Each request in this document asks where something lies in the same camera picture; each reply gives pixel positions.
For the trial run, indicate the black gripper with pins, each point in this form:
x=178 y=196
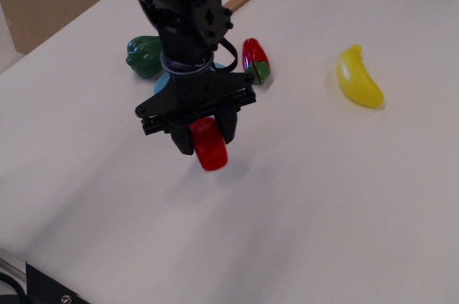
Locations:
x=171 y=110

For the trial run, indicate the red and white toy sushi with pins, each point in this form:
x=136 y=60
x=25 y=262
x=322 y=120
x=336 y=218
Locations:
x=208 y=144

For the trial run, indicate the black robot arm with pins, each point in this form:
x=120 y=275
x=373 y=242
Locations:
x=190 y=30

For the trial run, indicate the light blue plate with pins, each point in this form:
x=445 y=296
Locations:
x=163 y=83

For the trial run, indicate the red and green toy chili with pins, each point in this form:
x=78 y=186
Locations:
x=255 y=60

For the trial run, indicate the green toy bell pepper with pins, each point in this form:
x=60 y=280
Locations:
x=143 y=56

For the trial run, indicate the yellow toy banana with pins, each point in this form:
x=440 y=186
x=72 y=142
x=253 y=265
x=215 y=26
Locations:
x=355 y=81

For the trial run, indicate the black corner bracket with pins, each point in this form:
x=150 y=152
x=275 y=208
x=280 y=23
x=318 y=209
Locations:
x=43 y=289

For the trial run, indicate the aluminium table frame rail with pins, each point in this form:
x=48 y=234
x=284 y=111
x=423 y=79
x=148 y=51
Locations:
x=13 y=266

